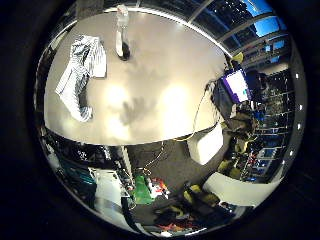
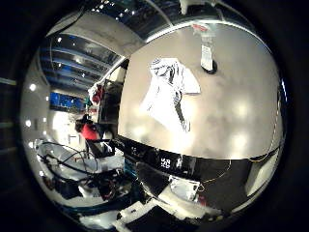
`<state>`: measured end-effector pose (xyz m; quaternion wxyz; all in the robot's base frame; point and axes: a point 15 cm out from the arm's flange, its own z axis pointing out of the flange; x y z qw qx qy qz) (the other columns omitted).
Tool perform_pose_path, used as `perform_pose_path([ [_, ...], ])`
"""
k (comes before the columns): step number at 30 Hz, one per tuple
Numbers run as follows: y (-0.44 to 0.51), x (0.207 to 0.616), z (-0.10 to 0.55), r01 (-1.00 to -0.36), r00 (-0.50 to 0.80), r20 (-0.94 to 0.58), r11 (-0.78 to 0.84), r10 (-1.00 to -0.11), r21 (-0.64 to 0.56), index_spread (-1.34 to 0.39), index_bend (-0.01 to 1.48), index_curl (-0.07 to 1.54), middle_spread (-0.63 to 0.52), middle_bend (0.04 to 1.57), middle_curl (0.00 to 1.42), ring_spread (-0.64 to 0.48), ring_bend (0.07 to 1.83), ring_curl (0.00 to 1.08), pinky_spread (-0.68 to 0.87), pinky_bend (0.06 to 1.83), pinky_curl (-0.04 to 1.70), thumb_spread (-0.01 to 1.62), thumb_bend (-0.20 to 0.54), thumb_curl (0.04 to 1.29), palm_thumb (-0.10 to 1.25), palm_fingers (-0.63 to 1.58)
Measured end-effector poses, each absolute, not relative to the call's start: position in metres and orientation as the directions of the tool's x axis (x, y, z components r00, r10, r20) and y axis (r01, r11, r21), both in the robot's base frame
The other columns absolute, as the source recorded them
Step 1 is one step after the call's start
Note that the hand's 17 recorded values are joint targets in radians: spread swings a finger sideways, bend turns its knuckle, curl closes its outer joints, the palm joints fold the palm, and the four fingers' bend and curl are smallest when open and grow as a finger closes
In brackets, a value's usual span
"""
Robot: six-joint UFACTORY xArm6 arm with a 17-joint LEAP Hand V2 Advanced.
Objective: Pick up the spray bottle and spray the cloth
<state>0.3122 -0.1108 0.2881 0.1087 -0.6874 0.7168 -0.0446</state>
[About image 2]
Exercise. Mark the white square marker tag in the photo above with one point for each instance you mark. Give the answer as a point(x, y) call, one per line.
point(165, 163)

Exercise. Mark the white blue striped cloth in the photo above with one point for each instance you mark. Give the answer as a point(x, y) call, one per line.
point(167, 96)

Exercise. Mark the person in red shirt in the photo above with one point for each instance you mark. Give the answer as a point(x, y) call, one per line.
point(88, 130)

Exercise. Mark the black office chair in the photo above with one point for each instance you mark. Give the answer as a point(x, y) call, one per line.
point(110, 100)

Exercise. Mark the red fabric bundle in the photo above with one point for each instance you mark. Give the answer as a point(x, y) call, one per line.
point(97, 94)

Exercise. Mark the blue lit display screen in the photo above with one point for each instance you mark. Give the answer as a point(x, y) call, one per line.
point(65, 101)

